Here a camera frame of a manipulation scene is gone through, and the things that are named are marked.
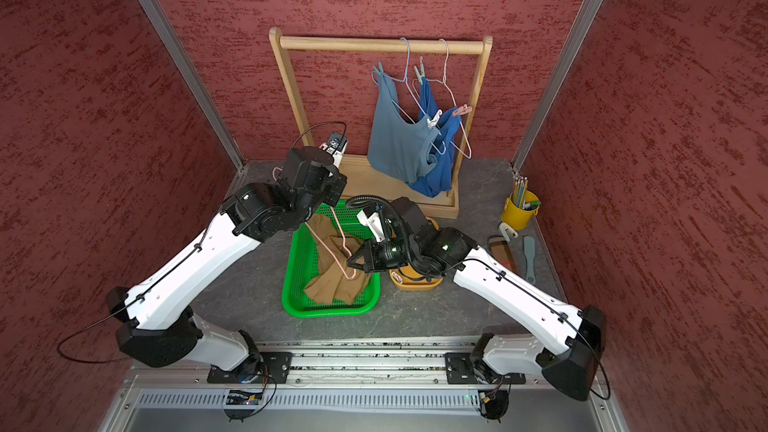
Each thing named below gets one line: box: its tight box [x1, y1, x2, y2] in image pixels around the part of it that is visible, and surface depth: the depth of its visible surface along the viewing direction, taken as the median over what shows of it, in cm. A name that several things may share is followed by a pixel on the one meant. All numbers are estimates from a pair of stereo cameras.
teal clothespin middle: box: [414, 56, 425, 85], surface depth 87 cm
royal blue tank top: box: [408, 77, 462, 198], surface depth 87 cm
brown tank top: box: [303, 214, 371, 305], surface depth 82 cm
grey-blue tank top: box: [367, 66, 439, 182], surface depth 90 cm
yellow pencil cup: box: [501, 190, 541, 231], surface depth 99 cm
